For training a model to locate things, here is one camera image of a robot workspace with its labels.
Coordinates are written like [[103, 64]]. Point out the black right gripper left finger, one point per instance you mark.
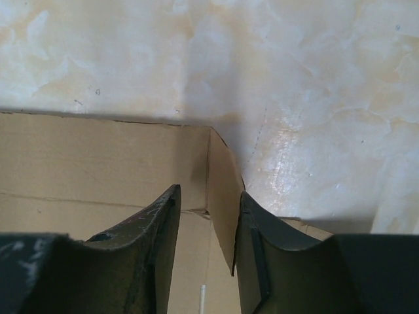
[[124, 269]]

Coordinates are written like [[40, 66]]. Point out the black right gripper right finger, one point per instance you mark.
[[283, 270]]

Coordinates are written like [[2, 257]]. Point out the brown cardboard box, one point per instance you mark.
[[80, 176]]

